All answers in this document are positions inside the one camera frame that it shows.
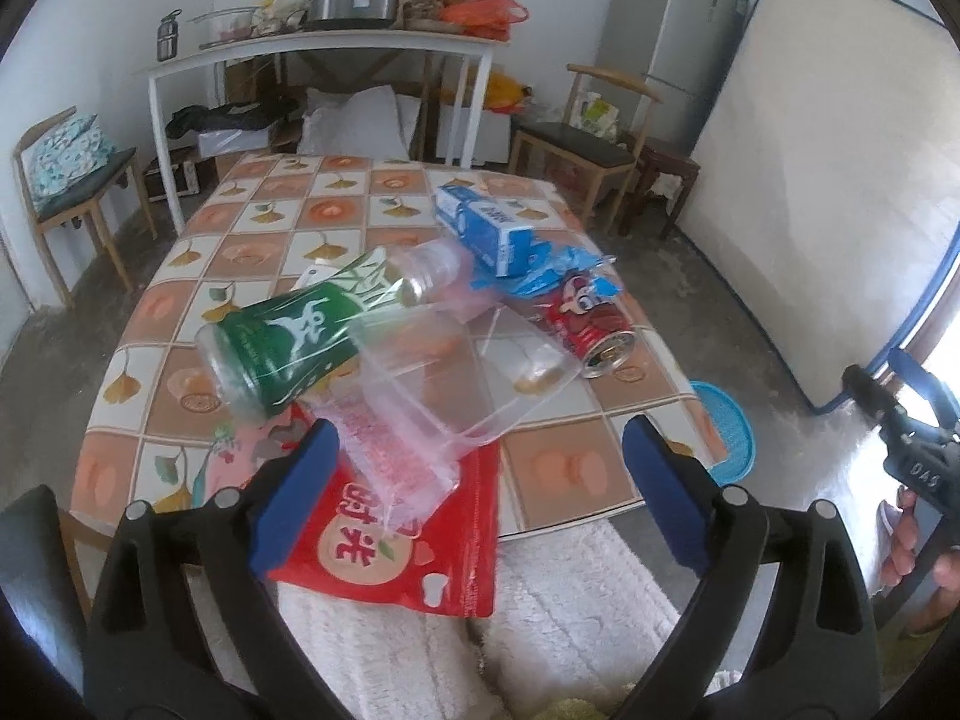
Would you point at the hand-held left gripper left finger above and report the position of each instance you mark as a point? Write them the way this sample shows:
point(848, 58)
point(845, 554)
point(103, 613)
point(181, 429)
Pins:
point(300, 495)

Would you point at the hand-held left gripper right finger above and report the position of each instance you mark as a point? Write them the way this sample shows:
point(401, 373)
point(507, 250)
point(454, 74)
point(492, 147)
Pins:
point(667, 495)

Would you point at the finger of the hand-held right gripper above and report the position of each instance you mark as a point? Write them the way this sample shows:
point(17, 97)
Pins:
point(919, 382)
point(874, 397)

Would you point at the blue plastic basket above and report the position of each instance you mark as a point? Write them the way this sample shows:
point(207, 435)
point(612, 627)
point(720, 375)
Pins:
point(724, 427)

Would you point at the red snack bag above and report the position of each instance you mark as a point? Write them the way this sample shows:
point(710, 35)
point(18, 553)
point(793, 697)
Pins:
point(390, 562)

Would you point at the green label plastic bottle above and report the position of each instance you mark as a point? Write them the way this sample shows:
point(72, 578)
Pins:
point(292, 337)

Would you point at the clear plastic container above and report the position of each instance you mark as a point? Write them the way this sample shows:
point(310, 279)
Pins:
point(420, 390)

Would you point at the red drink can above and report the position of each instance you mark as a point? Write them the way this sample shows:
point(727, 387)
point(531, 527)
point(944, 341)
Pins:
point(577, 322)

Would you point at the blue wrapper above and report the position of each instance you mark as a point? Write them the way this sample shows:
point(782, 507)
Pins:
point(540, 281)

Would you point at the clear ribbed plastic cup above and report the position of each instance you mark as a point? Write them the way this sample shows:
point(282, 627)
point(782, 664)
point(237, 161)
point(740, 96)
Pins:
point(435, 262)

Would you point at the blue white carton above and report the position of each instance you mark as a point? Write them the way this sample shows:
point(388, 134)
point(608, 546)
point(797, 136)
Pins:
point(480, 229)

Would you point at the person's right hand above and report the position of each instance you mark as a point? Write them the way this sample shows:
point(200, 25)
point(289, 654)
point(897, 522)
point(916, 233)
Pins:
point(911, 547)

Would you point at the white mattress blue edge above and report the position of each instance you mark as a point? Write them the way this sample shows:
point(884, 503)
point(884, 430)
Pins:
point(825, 187)

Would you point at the green shaggy cloth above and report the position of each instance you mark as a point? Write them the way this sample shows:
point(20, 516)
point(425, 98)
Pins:
point(574, 711)

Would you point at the black padded chair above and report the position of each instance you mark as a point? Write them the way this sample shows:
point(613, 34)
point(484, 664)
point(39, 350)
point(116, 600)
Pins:
point(37, 577)

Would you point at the table with patterned cloth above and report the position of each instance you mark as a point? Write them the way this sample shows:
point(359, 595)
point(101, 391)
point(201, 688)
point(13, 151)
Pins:
point(330, 210)

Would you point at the white rag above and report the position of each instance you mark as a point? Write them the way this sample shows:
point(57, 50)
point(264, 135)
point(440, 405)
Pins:
point(661, 186)

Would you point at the dark wooden stool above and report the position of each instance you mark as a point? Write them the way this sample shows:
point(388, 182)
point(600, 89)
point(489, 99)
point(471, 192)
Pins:
point(667, 157)

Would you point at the white red printed sack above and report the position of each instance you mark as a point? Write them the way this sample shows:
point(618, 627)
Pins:
point(574, 176)

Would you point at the dark crate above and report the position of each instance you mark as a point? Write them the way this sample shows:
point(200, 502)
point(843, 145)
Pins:
point(180, 174)

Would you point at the wooden chair dark seat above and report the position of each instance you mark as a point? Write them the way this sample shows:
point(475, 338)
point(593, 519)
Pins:
point(570, 144)

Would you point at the wooden chair grey seat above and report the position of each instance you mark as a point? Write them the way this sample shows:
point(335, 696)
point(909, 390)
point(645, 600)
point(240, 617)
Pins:
point(82, 199)

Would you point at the white green printed bag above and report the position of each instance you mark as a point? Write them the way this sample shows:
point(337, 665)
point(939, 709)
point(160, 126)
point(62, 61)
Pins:
point(596, 116)

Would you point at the black bag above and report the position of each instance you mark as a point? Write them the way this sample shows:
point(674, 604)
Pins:
point(225, 116)

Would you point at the white foam box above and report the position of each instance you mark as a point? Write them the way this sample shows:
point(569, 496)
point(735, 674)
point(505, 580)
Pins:
point(487, 135)

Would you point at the floral cushion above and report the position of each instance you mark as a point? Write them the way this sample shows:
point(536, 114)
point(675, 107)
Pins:
point(67, 154)

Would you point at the cardboard box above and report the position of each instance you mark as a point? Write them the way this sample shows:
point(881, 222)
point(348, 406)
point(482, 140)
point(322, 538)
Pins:
point(251, 82)

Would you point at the silver refrigerator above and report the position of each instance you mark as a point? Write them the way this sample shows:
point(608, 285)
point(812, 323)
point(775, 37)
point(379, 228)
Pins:
point(675, 30)

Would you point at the yellow plastic bag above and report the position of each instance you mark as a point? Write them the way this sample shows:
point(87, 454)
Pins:
point(502, 90)

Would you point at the white side table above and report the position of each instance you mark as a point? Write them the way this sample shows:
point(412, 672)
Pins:
point(315, 41)

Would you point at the glass bowl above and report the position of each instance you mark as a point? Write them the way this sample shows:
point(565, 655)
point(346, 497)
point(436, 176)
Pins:
point(225, 26)

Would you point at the steel thermos bottle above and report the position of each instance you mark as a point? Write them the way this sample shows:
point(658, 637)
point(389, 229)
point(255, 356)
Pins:
point(169, 37)

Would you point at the orange plastic bag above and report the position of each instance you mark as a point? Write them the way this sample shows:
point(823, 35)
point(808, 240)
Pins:
point(480, 13)

